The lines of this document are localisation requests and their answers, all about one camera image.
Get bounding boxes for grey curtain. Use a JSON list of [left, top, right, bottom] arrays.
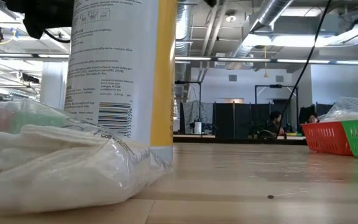
[[181, 100, 214, 135]]

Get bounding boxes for red plastic basket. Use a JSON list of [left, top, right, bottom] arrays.
[[300, 121, 353, 156]]

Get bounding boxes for white yellow wipes canister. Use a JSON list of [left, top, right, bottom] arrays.
[[63, 0, 178, 166]]

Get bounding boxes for silver spiral ceiling duct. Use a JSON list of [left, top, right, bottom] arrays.
[[225, 0, 295, 71]]

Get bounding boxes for yellow hanging cord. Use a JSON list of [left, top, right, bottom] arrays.
[[263, 45, 269, 78]]

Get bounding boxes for black partition panels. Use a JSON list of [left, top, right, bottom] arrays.
[[213, 101, 298, 140]]

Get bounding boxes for black metal station frame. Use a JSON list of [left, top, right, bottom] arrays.
[[254, 84, 299, 134], [174, 80, 203, 138]]

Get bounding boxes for silver ribbed vertical duct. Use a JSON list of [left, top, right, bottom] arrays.
[[175, 0, 193, 82]]

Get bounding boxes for dark background desk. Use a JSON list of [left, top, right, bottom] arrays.
[[172, 134, 307, 146]]

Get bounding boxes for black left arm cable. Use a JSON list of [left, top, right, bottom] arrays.
[[44, 29, 71, 44]]

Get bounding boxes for ceiling light rail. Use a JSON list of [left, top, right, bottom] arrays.
[[0, 52, 70, 60], [175, 56, 358, 66]]

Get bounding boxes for white room pillar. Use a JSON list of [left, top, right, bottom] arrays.
[[39, 61, 71, 110]]

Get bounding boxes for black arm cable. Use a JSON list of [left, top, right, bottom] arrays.
[[275, 0, 334, 139], [44, 29, 71, 44]]

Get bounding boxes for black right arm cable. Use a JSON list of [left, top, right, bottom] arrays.
[[275, 0, 334, 139]]

